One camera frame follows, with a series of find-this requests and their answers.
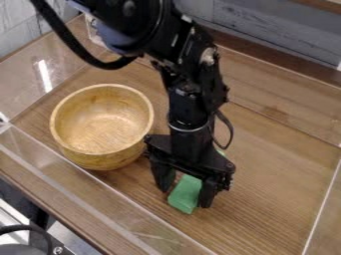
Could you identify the brown wooden bowl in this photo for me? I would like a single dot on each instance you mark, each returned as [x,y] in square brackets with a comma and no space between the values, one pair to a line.
[100,124]

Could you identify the clear acrylic front wall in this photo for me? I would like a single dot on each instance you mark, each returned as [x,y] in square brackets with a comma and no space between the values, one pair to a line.
[117,226]

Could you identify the green rectangular block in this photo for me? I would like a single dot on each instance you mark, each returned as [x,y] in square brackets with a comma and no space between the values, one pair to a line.
[184,195]

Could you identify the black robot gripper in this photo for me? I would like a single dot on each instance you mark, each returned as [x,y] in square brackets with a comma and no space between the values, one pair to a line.
[189,152]

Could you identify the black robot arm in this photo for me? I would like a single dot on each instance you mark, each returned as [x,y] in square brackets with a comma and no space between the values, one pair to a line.
[149,28]

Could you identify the black metal table bracket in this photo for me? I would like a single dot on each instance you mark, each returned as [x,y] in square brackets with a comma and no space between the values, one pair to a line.
[38,241]

